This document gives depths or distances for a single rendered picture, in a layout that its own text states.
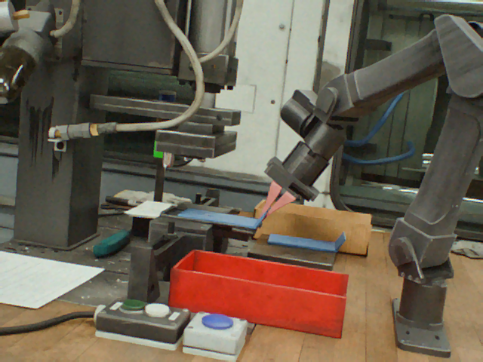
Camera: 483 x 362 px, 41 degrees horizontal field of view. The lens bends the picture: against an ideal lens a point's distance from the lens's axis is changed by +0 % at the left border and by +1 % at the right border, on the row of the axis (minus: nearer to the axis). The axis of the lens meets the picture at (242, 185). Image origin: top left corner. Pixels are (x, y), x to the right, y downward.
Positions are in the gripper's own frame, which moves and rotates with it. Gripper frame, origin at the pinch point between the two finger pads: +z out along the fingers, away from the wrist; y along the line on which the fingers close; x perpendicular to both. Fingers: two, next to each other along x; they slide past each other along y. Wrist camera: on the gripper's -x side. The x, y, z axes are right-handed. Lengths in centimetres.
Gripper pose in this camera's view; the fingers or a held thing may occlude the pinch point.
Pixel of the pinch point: (263, 215)
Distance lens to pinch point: 112.5
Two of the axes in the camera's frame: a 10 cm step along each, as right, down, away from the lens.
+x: -1.8, 1.2, -9.8
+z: -6.0, 7.7, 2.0
